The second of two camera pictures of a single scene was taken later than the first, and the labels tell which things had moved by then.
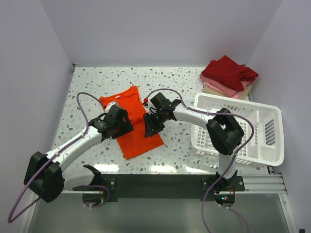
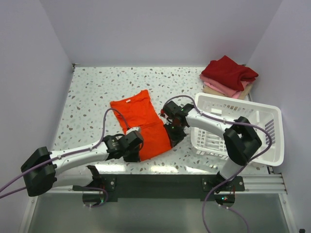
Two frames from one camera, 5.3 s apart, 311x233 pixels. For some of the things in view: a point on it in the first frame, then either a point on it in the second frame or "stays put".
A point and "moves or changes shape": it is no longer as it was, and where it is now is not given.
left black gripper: [123, 126] → [132, 156]
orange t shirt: [135, 142] moves or changes shape
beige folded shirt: [215, 92] stays put
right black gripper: [150, 124] → [175, 135]
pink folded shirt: [231, 91] stays put
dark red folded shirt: [227, 71] stays put
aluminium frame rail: [270, 184] stays put
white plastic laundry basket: [263, 142] stays put
